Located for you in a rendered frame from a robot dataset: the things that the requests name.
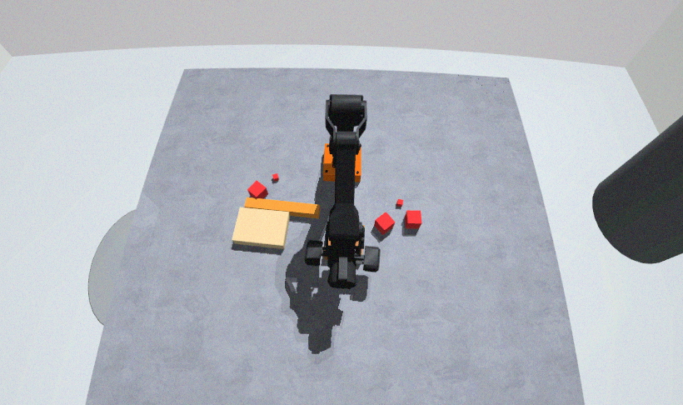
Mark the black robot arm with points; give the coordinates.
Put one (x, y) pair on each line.
(345, 111)

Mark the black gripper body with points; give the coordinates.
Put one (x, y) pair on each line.
(371, 259)

